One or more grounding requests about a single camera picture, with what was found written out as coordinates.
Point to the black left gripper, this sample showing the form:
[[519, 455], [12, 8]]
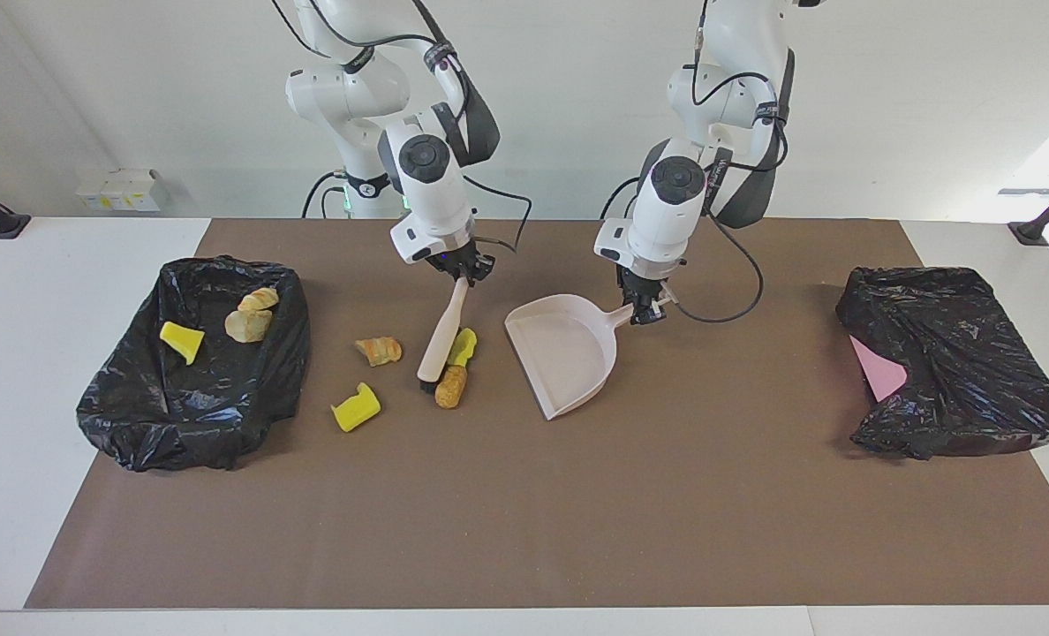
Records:
[[644, 284]]

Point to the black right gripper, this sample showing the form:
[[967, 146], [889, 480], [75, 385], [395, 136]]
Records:
[[467, 261]]

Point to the beige hand brush black bristles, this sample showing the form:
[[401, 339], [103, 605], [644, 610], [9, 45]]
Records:
[[443, 336]]

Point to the yellow sponge chunk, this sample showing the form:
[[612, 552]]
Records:
[[464, 346]]

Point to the pale pink plastic dustpan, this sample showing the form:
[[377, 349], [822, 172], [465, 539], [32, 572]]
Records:
[[569, 362]]

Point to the brown bread roll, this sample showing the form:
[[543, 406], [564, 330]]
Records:
[[451, 387]]

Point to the striped croissant bread piece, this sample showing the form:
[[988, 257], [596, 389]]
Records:
[[380, 352]]

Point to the yellow notched sponge piece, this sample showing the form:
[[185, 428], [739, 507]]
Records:
[[357, 412]]

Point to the beige foam rock chunk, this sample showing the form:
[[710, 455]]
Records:
[[247, 327], [258, 300]]

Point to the yellow sponge wedge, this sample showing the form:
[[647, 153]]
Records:
[[180, 340]]

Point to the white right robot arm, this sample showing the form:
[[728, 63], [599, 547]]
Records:
[[427, 194]]

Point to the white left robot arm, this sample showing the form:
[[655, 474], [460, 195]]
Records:
[[675, 212]]

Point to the pink plastic bin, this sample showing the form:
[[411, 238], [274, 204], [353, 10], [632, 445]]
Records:
[[878, 375]]

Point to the black plastic trash bag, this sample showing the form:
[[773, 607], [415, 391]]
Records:
[[966, 371], [136, 415]]

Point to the brown table mat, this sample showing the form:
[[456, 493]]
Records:
[[524, 530]]

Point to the white small boxes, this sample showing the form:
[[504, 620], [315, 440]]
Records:
[[123, 190]]

